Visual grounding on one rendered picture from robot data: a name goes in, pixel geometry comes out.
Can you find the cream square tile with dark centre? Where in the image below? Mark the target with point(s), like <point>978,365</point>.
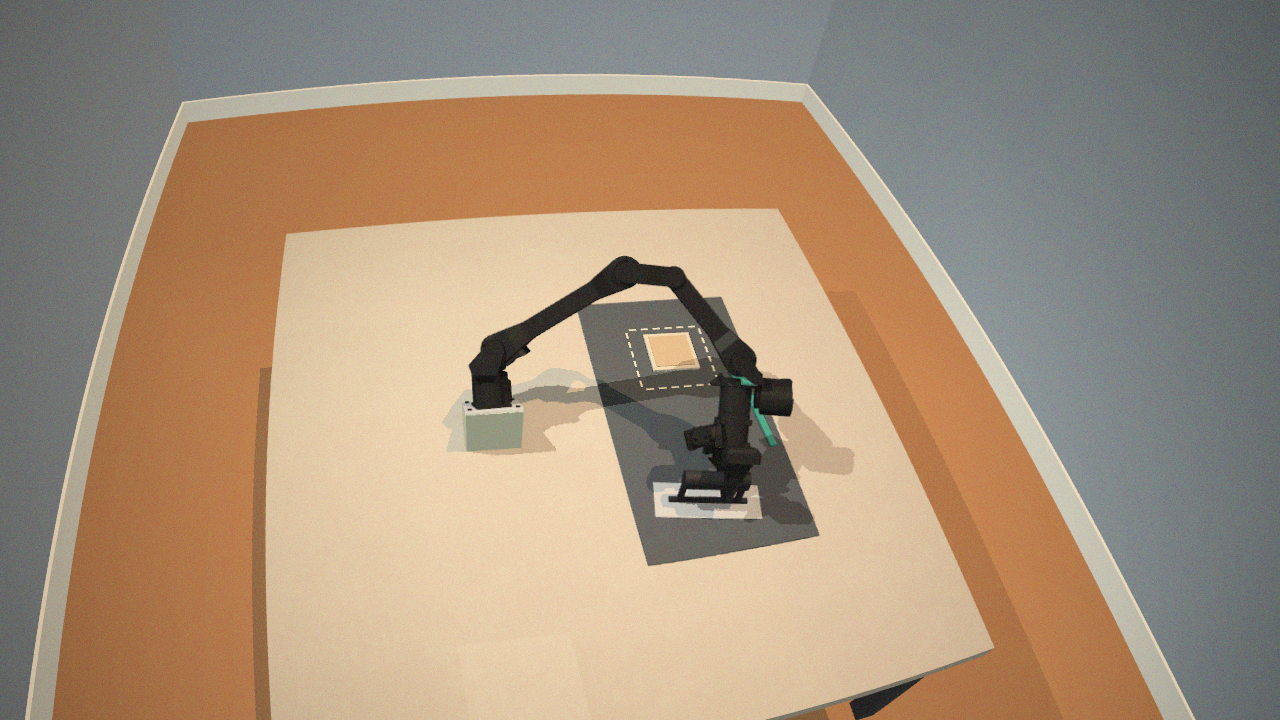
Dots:
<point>671,352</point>

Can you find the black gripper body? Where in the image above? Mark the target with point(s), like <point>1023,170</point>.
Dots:
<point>735,449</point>

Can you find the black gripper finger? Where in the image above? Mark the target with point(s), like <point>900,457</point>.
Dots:
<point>719,468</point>
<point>734,476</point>

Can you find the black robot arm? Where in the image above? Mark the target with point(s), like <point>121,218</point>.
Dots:
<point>491,387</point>

